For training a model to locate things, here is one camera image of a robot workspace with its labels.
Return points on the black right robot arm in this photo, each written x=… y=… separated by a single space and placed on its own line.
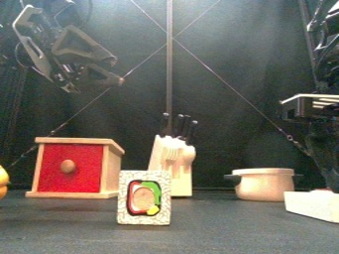
x=325 y=49

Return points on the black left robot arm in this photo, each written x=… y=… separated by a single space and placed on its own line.
x=6 y=20

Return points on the white toy rice block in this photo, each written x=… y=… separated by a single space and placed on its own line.
x=312 y=206

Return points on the cream pot lid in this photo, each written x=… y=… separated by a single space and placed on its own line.
x=263 y=171

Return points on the wooden box with red drawer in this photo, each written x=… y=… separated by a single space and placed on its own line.
x=68 y=165

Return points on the white toy knife block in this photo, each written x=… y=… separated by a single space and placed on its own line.
x=173 y=175

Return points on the toy sushi roll slice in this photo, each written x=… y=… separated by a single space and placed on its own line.
x=143 y=198

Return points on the yellow toy fruit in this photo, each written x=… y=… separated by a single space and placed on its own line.
x=2 y=183

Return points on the grey vertical frame pole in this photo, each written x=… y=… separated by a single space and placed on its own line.
x=169 y=66

